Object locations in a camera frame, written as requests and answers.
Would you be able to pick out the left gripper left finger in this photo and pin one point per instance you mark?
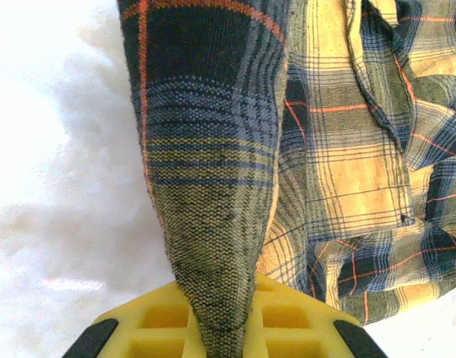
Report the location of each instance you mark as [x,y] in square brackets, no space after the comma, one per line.
[146,335]

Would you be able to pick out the yellow plaid long sleeve shirt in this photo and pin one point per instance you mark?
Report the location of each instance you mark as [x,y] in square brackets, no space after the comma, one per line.
[325,149]

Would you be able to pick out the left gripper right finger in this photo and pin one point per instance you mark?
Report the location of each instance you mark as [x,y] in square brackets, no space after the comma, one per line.
[306,335]

